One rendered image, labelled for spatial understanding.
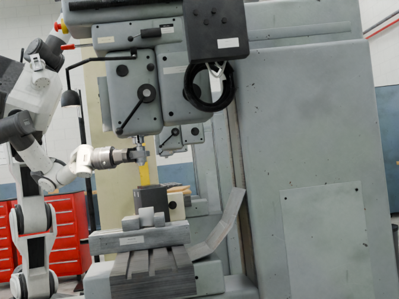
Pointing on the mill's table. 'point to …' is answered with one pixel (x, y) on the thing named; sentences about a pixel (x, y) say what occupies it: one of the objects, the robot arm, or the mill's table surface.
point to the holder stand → (152, 199)
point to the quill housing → (119, 118)
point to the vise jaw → (130, 223)
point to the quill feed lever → (145, 96)
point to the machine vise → (141, 237)
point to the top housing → (114, 15)
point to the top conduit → (111, 3)
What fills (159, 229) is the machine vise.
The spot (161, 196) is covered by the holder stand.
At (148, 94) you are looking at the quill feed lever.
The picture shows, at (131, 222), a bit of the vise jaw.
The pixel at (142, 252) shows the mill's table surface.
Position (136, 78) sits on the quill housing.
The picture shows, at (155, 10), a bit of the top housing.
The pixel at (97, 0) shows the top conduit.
